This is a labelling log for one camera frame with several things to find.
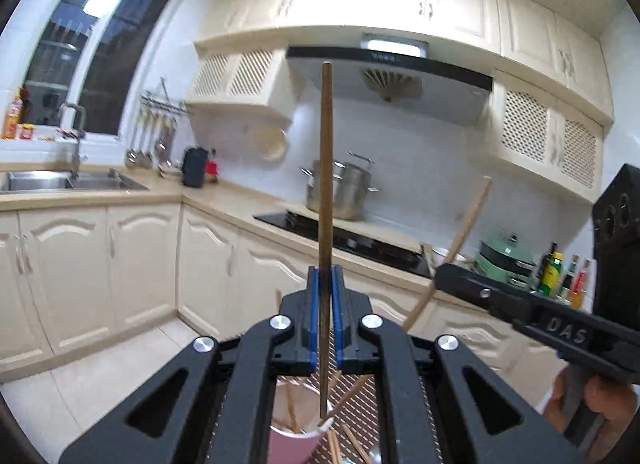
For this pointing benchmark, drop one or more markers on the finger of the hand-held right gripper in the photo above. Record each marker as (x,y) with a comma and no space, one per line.
(465,284)

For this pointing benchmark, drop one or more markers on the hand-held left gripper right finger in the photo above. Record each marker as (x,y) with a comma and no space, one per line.
(338,314)

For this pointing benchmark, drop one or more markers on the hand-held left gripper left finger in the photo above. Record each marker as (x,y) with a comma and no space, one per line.
(312,314)

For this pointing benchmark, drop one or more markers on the light tan chopstick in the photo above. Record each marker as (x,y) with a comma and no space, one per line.
(472,214)

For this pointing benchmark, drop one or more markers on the bunch of wooden chopsticks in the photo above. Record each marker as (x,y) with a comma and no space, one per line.
(290,406)

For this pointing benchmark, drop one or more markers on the pink cup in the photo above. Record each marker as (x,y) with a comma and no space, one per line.
(295,449)

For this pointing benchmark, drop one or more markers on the dark brown chopstick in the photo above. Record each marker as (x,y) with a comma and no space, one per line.
(326,169)

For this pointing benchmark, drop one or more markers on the person's right hand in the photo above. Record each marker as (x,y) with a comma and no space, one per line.
(612,409)

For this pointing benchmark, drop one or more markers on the white bowl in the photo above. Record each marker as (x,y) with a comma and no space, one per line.
(442,256)

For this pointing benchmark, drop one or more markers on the green electric cooker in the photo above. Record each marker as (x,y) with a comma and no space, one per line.
(500,256)

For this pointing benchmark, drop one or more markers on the red labelled bottle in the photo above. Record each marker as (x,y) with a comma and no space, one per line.
(581,284)

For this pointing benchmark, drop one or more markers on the dark sauce bottle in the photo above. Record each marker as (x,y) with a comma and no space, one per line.
(570,276)

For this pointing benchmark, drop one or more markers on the green bottle yellow cap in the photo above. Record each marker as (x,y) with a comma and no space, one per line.
(552,274)

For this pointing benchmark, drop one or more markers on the dark oil bottle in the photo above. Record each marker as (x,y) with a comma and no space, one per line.
(549,250)

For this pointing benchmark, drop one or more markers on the black gas stove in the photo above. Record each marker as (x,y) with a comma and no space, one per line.
(360,245)

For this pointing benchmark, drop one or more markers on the brown polka dot tablecloth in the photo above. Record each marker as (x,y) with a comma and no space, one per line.
(365,411)

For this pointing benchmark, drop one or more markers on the steel steamer pot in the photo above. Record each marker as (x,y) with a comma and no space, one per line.
(350,194)

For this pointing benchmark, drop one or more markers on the large lattice door cabinet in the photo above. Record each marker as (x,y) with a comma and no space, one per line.
(530,129)

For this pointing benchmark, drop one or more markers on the round bamboo plate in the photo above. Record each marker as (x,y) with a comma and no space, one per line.
(267,144)

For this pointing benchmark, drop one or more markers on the red container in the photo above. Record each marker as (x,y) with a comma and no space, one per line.
(212,169)

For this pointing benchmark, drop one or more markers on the black kettle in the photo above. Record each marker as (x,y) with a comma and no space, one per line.
(195,169)

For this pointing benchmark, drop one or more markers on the range hood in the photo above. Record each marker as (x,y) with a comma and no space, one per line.
(430,94)

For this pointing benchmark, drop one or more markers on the hanging steel kitchen utensil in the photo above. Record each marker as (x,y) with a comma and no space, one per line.
(169,144)
(148,157)
(160,147)

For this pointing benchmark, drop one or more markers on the small lattice door cabinet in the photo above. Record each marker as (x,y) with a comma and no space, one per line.
(240,74)

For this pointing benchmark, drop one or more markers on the cream lower cabinets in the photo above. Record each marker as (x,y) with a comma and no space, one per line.
(65,269)

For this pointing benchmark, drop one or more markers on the steel faucet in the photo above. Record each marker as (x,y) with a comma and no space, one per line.
(76,154)

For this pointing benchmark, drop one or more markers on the steel sink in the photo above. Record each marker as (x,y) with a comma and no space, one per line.
(40,182)

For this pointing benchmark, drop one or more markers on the kitchen window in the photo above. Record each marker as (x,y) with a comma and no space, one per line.
(125,44)

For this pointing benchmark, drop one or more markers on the small red jar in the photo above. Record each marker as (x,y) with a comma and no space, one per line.
(27,132)

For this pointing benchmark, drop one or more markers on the orange bottle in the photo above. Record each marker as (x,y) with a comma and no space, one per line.
(12,119)

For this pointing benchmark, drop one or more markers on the wall utensil rack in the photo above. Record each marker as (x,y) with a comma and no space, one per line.
(160,105)

